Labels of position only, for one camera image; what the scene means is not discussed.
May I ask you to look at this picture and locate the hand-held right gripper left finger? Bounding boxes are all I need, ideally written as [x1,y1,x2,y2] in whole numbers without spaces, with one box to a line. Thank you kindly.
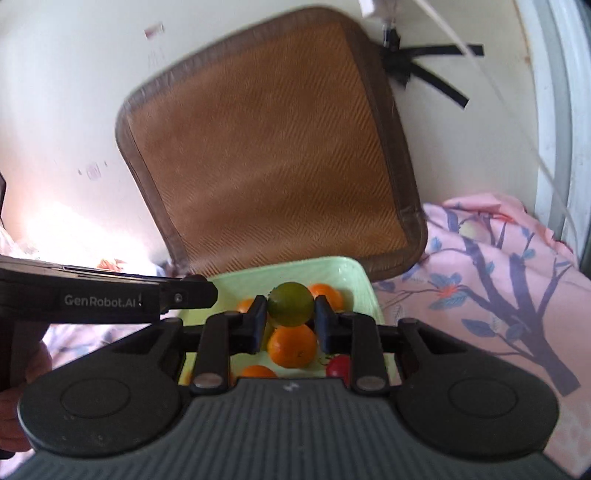
[92,295,269,394]

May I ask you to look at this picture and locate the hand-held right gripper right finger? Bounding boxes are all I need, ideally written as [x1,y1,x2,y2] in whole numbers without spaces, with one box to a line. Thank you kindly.
[314,295,499,394]

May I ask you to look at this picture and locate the light green plastic basin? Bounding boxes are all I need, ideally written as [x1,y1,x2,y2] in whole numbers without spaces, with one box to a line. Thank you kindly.
[178,257,386,388]

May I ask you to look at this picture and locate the black tape strips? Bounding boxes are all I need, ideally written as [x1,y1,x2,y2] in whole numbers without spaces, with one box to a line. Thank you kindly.
[379,27,485,110]

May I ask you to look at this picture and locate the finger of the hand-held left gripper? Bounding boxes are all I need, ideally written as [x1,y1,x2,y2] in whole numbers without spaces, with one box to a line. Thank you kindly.
[159,274,219,313]

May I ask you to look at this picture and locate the red tomato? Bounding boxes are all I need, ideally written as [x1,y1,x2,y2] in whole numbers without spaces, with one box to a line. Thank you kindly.
[325,354,352,387]

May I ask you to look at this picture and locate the white window frame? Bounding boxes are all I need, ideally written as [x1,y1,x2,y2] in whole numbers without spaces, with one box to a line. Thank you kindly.
[517,0,591,261]

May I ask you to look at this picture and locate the brown woven seat mat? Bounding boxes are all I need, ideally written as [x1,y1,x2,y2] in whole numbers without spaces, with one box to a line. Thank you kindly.
[115,6,428,284]

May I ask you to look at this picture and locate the pink printed bed sheet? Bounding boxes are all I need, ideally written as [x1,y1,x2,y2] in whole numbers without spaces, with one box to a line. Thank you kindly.
[44,194,591,480]

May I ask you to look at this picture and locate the blue white cloth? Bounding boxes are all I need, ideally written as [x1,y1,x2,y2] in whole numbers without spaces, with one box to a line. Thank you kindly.
[148,261,182,278]

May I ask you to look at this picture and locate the person's left hand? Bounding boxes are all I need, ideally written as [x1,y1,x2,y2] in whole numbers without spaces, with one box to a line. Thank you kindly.
[0,323,53,456]

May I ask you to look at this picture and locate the white cord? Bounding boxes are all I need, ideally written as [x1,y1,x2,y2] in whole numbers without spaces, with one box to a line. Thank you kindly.
[416,0,580,243]

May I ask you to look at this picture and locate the green tomato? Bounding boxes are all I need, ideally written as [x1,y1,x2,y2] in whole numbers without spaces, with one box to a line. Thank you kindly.
[268,281,315,328]

